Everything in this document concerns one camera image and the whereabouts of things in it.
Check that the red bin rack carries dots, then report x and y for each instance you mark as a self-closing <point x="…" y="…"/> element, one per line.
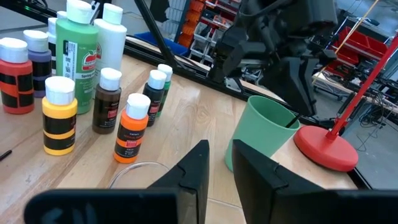
<point x="357" y="42"/>

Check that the large white paint bottle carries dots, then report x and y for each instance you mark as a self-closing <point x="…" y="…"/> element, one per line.
<point x="110" y="46"/>

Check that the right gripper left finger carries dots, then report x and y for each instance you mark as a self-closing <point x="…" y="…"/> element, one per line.
<point x="109" y="207"/>

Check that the blue floor bin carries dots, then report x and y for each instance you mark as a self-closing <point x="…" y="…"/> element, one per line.
<point x="155" y="40"/>

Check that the large green paint bottle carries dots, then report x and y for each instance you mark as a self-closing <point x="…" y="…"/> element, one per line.
<point x="74" y="34"/>

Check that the green plastic cup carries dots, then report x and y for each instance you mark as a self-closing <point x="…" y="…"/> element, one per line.
<point x="258" y="130"/>

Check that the small green paint bottle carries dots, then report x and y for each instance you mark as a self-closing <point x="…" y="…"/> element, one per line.
<point x="167" y="88"/>

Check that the wooden work table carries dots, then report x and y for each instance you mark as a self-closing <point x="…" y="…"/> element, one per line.
<point x="335" y="84"/>

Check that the small dark paint bottle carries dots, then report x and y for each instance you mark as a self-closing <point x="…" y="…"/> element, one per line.
<point x="154" y="99"/>

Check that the small yellow paint bottle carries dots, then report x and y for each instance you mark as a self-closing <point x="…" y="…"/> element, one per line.
<point x="59" y="124"/>

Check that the small brown paint bottle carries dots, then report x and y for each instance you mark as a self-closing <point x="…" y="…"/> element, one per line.
<point x="105" y="109"/>

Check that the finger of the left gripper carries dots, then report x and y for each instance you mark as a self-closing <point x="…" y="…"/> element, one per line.
<point x="280" y="87"/>
<point x="306" y="81"/>

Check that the small red paint bottle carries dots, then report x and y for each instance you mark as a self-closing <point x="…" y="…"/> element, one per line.
<point x="15" y="93"/>

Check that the clear plastic bin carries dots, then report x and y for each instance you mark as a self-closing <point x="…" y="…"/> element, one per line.
<point x="133" y="165"/>

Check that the small purple paint bottle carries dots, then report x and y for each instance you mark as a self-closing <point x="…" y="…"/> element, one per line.
<point x="38" y="57"/>

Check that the small orange paint bottle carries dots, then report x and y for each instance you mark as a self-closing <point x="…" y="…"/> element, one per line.
<point x="130" y="133"/>

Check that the red desk lamp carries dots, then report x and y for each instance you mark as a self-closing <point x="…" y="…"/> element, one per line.
<point x="323" y="149"/>

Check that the black paint brush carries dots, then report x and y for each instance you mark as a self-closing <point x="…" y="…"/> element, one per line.
<point x="292" y="121"/>
<point x="5" y="154"/>

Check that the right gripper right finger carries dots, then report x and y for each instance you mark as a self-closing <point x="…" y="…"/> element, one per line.
<point x="311" y="207"/>

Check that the shelving rack with parts bins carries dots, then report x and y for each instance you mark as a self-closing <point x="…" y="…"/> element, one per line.
<point x="192" y="28"/>

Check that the small white paint bottle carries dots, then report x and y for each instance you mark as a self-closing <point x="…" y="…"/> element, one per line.
<point x="52" y="28"/>

